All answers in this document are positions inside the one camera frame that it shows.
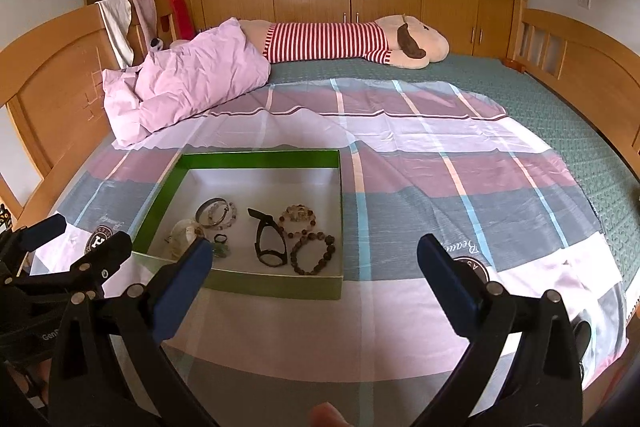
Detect black wristwatch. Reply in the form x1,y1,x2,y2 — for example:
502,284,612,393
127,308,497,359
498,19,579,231
247,207,290,268

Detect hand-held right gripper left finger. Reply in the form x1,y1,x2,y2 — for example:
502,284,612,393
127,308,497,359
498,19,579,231
47,237,219,427

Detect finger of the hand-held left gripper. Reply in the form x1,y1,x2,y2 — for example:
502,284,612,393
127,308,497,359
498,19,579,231
10,213,68,254
74,231,134,299

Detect wooden headboard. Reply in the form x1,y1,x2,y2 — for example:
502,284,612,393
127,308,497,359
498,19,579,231
0,2,201,228

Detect wooden footboard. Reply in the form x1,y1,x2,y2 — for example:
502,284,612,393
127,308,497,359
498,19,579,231
507,7,640,158

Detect pink towel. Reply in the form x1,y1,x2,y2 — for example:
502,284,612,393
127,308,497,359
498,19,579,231
127,0,160,44

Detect pale bead bracelet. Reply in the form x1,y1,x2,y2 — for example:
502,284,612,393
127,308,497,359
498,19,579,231
212,201,239,228

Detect pale jade bangle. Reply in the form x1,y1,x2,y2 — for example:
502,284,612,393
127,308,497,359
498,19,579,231
165,219,206,253

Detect striped plush toy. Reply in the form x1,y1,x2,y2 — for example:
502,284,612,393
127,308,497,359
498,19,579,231
239,14,449,70

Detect pink quilt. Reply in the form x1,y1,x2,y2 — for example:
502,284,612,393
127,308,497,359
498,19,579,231
102,18,272,148

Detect silver bangle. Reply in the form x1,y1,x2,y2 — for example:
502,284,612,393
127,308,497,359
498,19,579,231
195,198,236,229

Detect green bed mat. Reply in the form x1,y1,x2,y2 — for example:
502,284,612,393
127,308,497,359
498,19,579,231
270,53,640,308

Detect green cardboard box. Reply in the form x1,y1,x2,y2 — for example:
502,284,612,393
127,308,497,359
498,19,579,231
131,149,346,302

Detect brown mixed bead bracelet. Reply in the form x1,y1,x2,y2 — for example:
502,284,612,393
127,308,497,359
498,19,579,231
279,204,317,239

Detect plaid bed sheet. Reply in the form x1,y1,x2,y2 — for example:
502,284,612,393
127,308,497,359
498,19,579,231
30,77,629,427

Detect red cloth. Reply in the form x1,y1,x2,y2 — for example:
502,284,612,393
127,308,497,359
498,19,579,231
160,0,194,42

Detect white cloth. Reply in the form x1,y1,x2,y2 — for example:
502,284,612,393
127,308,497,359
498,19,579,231
95,0,135,70

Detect black puck device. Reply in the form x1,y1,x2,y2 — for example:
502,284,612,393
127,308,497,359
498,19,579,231
570,321,594,359

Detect dark wooden bead bracelet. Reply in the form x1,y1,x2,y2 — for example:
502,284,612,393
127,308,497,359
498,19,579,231
289,232,337,277

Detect person's right hand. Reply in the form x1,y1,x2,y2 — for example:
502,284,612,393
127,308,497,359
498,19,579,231
309,402,351,427

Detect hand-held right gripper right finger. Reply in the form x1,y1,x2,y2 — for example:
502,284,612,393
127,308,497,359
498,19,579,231
416,233,585,427

